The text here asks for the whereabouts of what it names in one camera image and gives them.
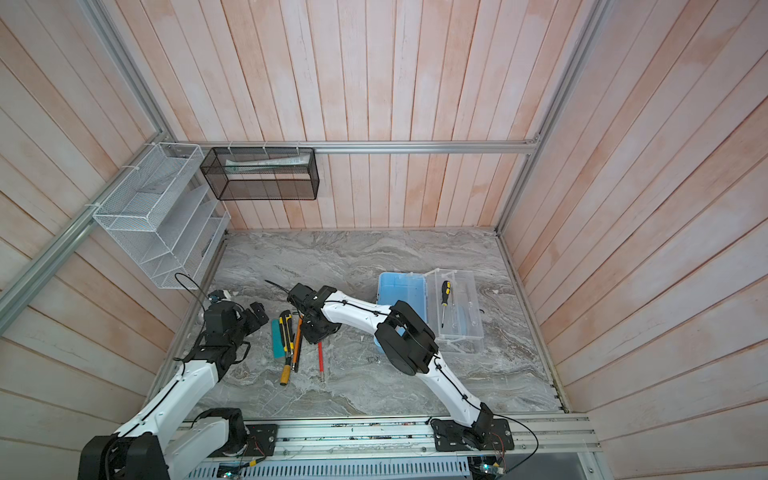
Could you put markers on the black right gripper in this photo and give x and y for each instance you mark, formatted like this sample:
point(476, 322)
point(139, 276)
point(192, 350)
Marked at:
point(313, 337)

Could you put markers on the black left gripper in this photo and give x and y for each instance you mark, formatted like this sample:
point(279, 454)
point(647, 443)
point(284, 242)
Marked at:
point(253, 323)

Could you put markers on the yellow black utility knife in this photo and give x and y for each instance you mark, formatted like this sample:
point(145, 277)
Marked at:
point(285, 323)

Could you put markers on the orange handle tool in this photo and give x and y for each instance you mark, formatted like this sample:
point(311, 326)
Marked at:
point(298, 344)

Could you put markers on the teal tool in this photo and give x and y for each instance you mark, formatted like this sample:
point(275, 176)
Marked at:
point(277, 341)

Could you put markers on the red handle screwdriver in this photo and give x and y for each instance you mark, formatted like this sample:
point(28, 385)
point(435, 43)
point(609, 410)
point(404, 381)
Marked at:
point(321, 364)

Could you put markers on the blue plastic tool box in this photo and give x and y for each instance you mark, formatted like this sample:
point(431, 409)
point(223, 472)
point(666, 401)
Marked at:
point(463, 332)

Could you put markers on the yellow black small screwdriver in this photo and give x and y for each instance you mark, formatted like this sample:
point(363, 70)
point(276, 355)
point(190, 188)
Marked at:
point(445, 297)

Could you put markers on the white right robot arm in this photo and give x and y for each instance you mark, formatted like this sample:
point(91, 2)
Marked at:
point(409, 344)

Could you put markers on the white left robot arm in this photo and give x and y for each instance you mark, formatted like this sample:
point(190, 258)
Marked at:
point(145, 447)

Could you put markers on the white vent grille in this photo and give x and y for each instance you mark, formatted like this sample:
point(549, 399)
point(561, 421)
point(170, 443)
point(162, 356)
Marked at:
point(362, 468)

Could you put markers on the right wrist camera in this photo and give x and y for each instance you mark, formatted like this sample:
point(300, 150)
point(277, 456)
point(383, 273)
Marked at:
point(302, 297)

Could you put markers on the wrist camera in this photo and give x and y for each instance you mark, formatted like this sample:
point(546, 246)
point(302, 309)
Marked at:
point(302, 297)
point(219, 295)

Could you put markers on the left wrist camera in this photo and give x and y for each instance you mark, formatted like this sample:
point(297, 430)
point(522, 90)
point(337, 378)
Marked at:
point(219, 295)

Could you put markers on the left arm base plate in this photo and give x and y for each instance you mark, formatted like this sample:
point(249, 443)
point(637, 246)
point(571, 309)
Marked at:
point(249, 440)

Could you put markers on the white wire mesh shelf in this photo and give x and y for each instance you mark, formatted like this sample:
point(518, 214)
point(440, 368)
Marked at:
point(169, 226)

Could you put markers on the black wire mesh basket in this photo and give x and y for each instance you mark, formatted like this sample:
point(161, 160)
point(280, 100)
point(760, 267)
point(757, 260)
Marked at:
point(262, 173)

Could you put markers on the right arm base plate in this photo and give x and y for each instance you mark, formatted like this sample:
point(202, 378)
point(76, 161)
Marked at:
point(494, 434)

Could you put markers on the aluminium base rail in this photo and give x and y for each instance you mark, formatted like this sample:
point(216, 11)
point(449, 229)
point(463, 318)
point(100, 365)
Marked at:
point(402, 436)

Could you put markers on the aluminium left wall rail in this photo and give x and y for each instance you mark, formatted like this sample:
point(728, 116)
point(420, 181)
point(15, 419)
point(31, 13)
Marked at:
point(25, 286)

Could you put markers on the aluminium horizontal back rail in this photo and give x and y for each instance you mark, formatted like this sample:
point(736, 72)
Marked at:
point(386, 147)

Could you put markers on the aluminium corner post left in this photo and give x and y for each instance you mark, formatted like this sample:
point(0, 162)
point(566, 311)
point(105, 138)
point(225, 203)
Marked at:
point(106, 29)

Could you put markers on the aluminium corner post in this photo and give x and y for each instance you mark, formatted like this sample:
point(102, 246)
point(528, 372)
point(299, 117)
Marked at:
point(106, 29)
point(571, 31)

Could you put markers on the aluminium corner post right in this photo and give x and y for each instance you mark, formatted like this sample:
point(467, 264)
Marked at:
point(571, 31)

